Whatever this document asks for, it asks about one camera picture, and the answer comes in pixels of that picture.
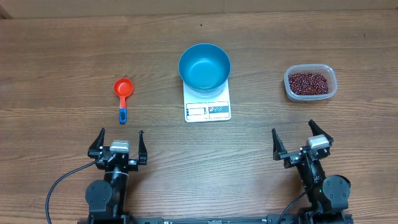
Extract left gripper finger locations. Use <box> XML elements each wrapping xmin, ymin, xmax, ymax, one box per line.
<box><xmin>88</xmin><ymin>128</ymin><xmax>105</xmax><ymax>151</ymax></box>
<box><xmin>137</xmin><ymin>130</ymin><xmax>147</xmax><ymax>165</ymax></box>

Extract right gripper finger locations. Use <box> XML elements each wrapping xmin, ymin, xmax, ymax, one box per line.
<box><xmin>308</xmin><ymin>119</ymin><xmax>334</xmax><ymax>143</ymax></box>
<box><xmin>272</xmin><ymin>128</ymin><xmax>287</xmax><ymax>161</ymax></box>

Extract orange measuring scoop blue handle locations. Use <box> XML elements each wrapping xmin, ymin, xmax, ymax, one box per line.
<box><xmin>113</xmin><ymin>77</ymin><xmax>134</xmax><ymax>125</ymax></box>

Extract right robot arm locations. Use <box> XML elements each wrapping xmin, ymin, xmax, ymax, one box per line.
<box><xmin>272</xmin><ymin>119</ymin><xmax>353</xmax><ymax>224</ymax></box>

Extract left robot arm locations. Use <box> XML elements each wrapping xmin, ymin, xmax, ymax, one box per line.
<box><xmin>85</xmin><ymin>129</ymin><xmax>147</xmax><ymax>223</ymax></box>

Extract white digital kitchen scale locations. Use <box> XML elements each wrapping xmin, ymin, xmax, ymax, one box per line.
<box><xmin>183</xmin><ymin>82</ymin><xmax>231</xmax><ymax>123</ymax></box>

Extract blue bowl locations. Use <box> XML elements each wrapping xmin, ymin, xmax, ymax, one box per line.
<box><xmin>178</xmin><ymin>43</ymin><xmax>231</xmax><ymax>93</ymax></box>

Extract clear plastic container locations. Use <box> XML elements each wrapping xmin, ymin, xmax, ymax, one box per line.
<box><xmin>284</xmin><ymin>63</ymin><xmax>338</xmax><ymax>101</ymax></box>

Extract red adzuki beans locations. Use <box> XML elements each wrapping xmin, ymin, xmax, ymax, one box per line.
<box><xmin>288</xmin><ymin>73</ymin><xmax>329</xmax><ymax>95</ymax></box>

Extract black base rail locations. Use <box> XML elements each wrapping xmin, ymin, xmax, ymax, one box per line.
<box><xmin>77</xmin><ymin>214</ymin><xmax>354</xmax><ymax>224</ymax></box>

